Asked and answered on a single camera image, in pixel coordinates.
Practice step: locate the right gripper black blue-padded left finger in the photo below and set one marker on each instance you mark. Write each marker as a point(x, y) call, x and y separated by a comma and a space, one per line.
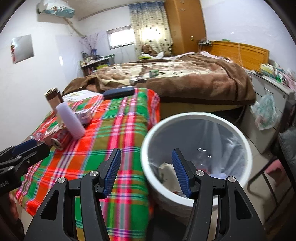
point(55, 219)

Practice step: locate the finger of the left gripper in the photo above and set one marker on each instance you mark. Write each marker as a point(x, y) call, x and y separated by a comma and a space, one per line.
point(31, 157)
point(14, 151)

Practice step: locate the purple white milk carton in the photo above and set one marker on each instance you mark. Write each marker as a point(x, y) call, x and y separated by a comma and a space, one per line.
point(85, 116)

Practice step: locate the white round trash bin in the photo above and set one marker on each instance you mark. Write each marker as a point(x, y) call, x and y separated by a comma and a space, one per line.
point(211, 143)

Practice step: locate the red milk can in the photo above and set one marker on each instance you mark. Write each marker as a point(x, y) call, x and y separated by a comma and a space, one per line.
point(61, 139)

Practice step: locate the white foam net sleeve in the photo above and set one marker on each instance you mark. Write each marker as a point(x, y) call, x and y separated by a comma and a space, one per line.
point(70, 120)

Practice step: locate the pink seat metal chair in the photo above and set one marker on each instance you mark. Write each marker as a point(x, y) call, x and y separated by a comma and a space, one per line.
point(283, 163)

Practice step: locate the plaid red green tablecloth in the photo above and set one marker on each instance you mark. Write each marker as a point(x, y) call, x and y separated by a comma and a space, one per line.
point(119, 123)

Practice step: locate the grey drawer cabinet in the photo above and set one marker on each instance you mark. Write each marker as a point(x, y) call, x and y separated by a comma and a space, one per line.
point(282, 95)

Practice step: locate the plastic bag green print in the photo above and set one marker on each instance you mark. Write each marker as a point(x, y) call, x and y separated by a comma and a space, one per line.
point(264, 112)

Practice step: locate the cluttered side shelf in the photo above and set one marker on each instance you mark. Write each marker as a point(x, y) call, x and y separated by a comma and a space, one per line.
point(89, 65)

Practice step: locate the dark blue glasses case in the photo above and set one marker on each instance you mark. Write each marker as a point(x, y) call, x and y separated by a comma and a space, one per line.
point(118, 92)

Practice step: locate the dried branch vase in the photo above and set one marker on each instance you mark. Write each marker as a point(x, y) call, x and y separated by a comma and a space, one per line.
point(89, 44)

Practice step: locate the brown patterned blanket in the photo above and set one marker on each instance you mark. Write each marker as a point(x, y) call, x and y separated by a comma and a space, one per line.
point(192, 78)

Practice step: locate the window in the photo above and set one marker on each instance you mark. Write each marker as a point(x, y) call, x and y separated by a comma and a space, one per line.
point(120, 37)

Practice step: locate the small green box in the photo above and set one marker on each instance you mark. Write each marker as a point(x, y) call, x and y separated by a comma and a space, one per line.
point(153, 73)

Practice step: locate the wooden headboard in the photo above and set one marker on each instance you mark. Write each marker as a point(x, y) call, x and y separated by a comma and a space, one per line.
point(248, 56)

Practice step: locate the brown teddy bear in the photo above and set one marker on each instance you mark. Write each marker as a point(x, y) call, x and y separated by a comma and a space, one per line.
point(148, 51)

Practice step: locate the floral dotted curtain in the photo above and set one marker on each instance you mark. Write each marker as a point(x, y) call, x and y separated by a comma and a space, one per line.
point(150, 25)

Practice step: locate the wooden wardrobe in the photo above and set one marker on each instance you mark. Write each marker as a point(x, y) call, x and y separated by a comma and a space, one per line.
point(186, 24)

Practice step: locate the wall poster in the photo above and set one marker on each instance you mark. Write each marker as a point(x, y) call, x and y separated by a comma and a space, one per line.
point(21, 48)

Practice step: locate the wall air conditioner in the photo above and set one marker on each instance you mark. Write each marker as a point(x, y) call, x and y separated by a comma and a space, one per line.
point(55, 8)

